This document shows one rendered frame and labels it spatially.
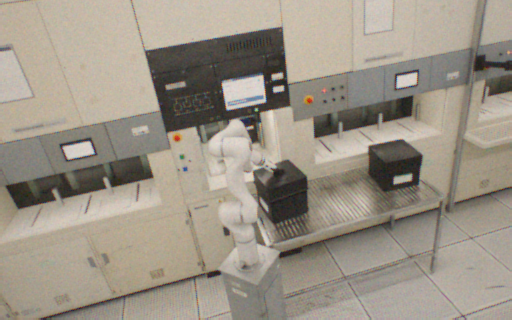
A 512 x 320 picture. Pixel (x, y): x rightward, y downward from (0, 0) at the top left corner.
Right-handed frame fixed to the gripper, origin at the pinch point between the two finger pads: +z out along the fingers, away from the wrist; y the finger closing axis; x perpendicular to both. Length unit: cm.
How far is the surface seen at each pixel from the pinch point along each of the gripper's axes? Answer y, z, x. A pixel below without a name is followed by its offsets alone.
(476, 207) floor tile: -7, 217, -65
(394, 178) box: -25, 71, -40
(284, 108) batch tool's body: 24.4, -8.2, -37.2
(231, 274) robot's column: -40, -14, 60
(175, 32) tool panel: 35, -96, -38
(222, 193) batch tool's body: 34, -5, 42
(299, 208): -13.7, 23.6, 13.2
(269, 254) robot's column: -37, 4, 41
